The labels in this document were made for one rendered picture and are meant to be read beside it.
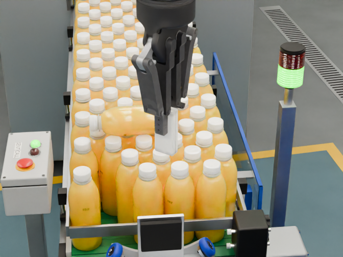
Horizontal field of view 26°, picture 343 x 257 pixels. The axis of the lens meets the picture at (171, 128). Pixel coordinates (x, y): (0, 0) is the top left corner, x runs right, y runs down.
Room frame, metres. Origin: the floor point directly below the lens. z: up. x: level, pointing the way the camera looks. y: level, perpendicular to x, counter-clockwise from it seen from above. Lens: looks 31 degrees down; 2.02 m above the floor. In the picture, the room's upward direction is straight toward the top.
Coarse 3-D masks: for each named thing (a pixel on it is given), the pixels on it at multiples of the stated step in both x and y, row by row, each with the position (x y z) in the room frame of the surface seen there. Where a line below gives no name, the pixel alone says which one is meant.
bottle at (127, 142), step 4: (120, 136) 1.55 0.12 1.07; (124, 136) 1.54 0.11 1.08; (128, 136) 1.54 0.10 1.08; (132, 136) 1.54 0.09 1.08; (136, 136) 1.56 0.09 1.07; (124, 140) 1.54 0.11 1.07; (128, 140) 1.54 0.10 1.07; (132, 140) 1.54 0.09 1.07; (124, 144) 1.53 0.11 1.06; (128, 144) 1.53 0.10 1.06; (132, 144) 1.53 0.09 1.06; (124, 148) 1.53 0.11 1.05; (132, 148) 1.53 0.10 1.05
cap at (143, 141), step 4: (140, 136) 1.51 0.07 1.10; (144, 136) 1.51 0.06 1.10; (148, 136) 1.50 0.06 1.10; (136, 140) 1.49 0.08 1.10; (140, 140) 1.49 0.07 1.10; (144, 140) 1.49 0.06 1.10; (148, 140) 1.49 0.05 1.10; (136, 144) 1.49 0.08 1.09; (140, 144) 1.48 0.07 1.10; (144, 144) 1.48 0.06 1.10; (148, 144) 1.48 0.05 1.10; (144, 148) 1.48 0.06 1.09
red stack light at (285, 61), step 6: (282, 54) 1.65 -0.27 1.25; (300, 54) 1.65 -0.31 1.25; (282, 60) 1.65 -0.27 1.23; (288, 60) 1.64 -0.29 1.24; (294, 60) 1.64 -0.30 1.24; (300, 60) 1.65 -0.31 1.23; (282, 66) 1.65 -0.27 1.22; (288, 66) 1.64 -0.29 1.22; (294, 66) 1.64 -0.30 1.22; (300, 66) 1.65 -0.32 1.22
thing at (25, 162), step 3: (21, 159) 1.39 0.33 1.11; (24, 159) 1.39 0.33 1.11; (27, 159) 1.39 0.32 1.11; (30, 159) 1.39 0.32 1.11; (18, 162) 1.38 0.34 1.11; (21, 162) 1.38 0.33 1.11; (24, 162) 1.38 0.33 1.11; (27, 162) 1.38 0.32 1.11; (30, 162) 1.38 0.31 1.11; (18, 165) 1.37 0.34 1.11; (21, 165) 1.37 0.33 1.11; (24, 165) 1.37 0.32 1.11; (27, 165) 1.37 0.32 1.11; (30, 165) 1.37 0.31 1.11
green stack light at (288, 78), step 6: (282, 72) 1.65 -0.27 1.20; (288, 72) 1.64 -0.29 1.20; (294, 72) 1.64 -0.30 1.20; (300, 72) 1.65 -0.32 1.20; (282, 78) 1.65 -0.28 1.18; (288, 78) 1.64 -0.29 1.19; (294, 78) 1.64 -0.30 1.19; (300, 78) 1.65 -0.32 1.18; (282, 84) 1.65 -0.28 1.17; (288, 84) 1.64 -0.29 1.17; (294, 84) 1.64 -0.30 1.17; (300, 84) 1.65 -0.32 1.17
